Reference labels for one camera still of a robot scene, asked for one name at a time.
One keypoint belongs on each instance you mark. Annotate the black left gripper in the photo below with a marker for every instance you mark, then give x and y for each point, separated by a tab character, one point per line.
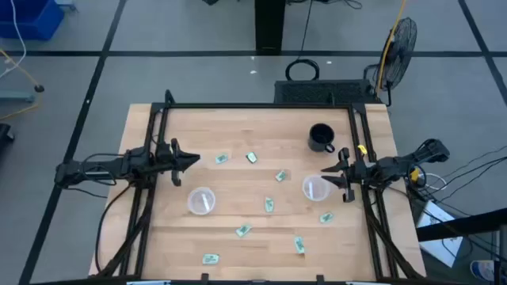
168	158

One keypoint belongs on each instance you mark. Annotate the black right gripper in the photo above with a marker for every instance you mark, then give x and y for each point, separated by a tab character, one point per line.
356	170

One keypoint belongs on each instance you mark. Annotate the green white sachet packet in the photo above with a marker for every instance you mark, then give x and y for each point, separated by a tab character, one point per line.
222	158
210	259
269	204
280	175
251	157
243	230
299	244
326	217

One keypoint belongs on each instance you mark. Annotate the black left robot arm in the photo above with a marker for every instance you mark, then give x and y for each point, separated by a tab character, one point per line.
115	166

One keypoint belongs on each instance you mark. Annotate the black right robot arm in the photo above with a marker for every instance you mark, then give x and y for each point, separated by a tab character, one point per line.
396	164

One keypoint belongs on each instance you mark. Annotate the blue plastic bin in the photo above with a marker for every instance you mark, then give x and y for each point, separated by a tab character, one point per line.
27	17

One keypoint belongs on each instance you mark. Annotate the clear plastic cup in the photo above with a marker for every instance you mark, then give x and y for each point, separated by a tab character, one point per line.
315	188
201	201

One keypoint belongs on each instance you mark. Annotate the yellow tag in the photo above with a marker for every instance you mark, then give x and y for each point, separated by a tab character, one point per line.
361	149

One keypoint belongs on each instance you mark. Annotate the black mug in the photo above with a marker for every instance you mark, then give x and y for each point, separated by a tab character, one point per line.
321	137

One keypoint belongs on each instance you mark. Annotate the yellow connector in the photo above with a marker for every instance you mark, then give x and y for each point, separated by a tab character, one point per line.
414	174

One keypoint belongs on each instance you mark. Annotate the black perforated computer case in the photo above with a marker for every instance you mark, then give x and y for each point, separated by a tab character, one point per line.
325	92

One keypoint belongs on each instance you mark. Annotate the white cardboard box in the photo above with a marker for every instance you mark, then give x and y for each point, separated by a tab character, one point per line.
439	233

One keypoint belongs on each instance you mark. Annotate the black metal beam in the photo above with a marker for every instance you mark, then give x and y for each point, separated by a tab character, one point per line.
459	225

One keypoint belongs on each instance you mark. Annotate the black floor fan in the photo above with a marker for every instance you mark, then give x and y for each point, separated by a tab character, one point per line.
400	49

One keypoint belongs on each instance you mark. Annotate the black round foot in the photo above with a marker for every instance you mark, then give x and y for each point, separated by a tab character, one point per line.
39	88

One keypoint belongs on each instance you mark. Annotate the white blue shoe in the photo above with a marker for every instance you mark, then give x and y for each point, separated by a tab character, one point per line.
481	270

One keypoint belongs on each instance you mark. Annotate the grey stand base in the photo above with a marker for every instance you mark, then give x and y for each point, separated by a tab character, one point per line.
16	96

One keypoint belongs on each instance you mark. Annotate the black object at floor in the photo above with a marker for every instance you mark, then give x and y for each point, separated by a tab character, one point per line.
4	136

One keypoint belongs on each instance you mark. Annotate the black aluminium table frame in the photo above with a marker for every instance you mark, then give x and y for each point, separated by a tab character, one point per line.
257	105

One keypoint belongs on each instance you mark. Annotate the black upright post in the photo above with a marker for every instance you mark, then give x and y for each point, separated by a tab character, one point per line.
269	25

